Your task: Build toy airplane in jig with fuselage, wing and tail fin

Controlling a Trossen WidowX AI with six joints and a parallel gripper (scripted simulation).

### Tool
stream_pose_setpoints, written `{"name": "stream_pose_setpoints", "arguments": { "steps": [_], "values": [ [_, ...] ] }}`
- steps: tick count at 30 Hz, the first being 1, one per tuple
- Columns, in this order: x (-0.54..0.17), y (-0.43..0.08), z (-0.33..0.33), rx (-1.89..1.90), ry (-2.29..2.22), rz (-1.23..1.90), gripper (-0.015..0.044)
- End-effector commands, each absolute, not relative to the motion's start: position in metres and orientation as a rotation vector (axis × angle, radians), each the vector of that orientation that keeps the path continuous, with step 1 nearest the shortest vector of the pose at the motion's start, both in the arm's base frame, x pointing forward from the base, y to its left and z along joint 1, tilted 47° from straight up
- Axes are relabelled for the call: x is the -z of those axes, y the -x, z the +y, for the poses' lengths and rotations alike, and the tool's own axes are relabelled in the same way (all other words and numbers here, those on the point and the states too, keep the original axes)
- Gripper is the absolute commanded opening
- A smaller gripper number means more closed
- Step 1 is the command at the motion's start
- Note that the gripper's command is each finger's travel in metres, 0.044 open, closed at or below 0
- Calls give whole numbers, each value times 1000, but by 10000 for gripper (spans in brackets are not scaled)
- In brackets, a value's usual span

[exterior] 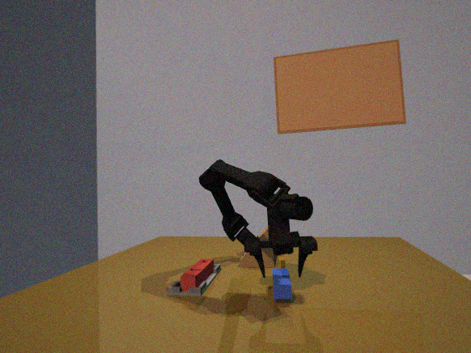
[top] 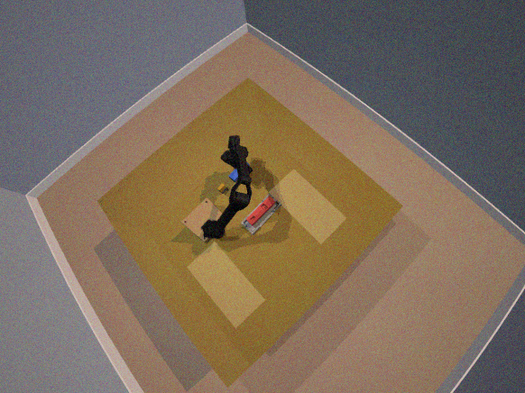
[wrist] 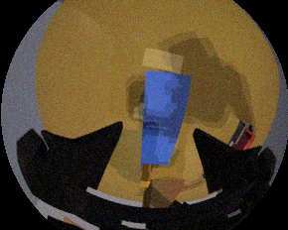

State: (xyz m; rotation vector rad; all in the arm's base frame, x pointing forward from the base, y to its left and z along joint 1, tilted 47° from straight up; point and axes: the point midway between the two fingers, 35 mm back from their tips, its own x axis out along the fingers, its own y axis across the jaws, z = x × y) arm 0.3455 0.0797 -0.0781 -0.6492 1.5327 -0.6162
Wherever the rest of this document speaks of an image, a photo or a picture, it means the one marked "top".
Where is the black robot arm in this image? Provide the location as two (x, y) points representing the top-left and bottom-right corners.
(201, 135), (252, 239)

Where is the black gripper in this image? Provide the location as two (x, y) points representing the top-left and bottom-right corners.
(220, 150), (253, 174)

